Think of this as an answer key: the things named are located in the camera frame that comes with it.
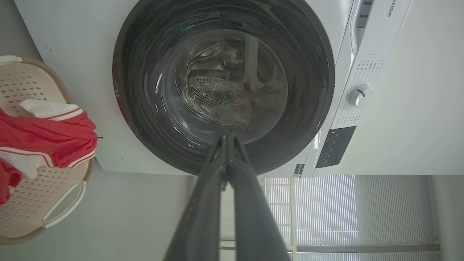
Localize beige perforated laundry basket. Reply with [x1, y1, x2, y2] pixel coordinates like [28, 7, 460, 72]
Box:
[0, 55, 96, 246]

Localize red and white garment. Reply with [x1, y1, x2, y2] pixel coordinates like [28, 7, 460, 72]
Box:
[0, 99, 99, 207]

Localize black washer display panel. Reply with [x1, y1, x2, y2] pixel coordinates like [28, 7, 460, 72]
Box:
[315, 125, 357, 169]

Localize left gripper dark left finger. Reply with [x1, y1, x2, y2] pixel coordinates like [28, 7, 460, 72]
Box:
[163, 133, 229, 261]

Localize white detergent drawer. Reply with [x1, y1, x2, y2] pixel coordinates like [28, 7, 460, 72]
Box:
[349, 0, 414, 56]

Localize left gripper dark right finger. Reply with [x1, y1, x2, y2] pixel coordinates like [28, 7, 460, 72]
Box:
[227, 131, 291, 261]

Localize white front-load washing machine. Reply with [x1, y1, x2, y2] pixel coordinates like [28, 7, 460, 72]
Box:
[14, 0, 414, 178]

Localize round white filter cover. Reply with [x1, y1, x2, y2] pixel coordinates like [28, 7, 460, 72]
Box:
[95, 139, 124, 163]

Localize white vertical window blinds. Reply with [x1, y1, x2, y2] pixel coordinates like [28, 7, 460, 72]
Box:
[264, 174, 441, 261]

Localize white round control knob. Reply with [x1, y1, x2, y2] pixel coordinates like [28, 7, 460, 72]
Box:
[348, 84, 376, 109]

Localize black round glass washer door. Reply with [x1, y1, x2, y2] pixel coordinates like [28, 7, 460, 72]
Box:
[112, 0, 335, 176]

